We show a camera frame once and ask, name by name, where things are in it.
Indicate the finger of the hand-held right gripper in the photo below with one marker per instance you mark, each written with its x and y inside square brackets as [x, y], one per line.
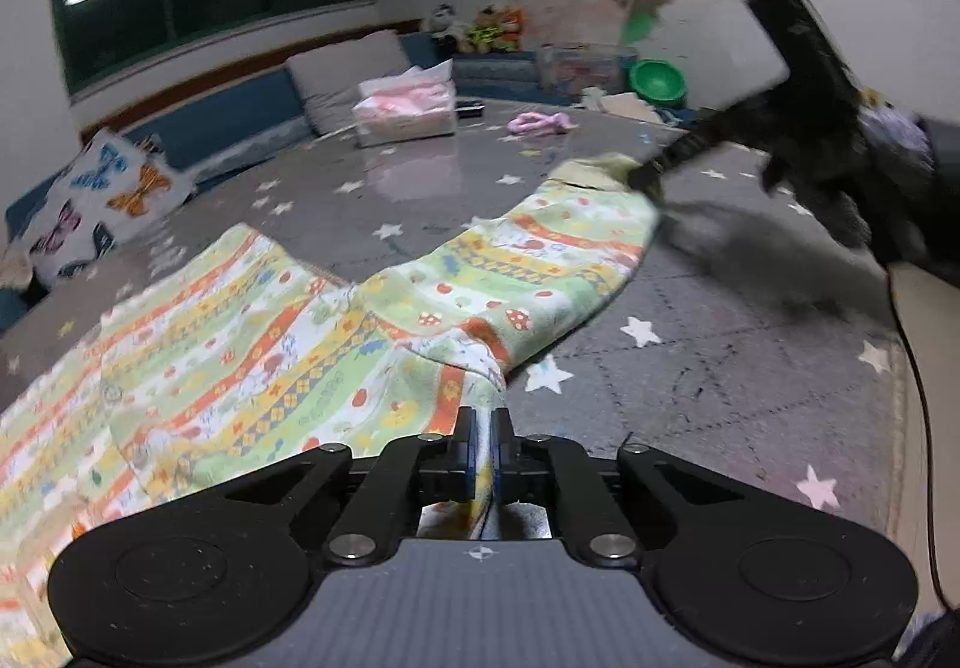
[675, 155]

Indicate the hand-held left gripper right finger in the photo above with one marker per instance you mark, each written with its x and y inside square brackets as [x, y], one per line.
[498, 459]

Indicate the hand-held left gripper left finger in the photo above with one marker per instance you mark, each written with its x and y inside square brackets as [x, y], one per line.
[470, 458]

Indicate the colourful printed children's garment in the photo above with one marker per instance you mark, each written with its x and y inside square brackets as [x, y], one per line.
[262, 353]

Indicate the green plastic bowl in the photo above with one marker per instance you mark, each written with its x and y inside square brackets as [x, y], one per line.
[658, 81]

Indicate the beige cloth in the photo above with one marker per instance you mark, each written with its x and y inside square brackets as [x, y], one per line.
[619, 104]

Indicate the clear plastic storage box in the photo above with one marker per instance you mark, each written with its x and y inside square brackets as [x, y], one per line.
[581, 68]

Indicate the pink cloth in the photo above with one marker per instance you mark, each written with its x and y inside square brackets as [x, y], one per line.
[536, 123]

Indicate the small black remote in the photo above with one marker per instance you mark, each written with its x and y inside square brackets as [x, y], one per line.
[469, 108]

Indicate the yellow and orange plush toy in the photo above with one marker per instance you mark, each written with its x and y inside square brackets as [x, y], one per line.
[496, 26]

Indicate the grey star-printed mat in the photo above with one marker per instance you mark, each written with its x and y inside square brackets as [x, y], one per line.
[750, 368]

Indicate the black and white plush toy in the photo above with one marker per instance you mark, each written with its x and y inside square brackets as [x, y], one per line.
[446, 24]

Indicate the pink and white tissue pack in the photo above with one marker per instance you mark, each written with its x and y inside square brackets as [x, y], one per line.
[405, 105]

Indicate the grey pillow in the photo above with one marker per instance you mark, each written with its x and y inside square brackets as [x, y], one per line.
[337, 75]

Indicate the blue floor cushion bench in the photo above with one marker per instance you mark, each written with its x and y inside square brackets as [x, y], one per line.
[255, 101]

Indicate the butterfly print pillow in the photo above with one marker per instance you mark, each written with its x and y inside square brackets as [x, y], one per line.
[97, 188]

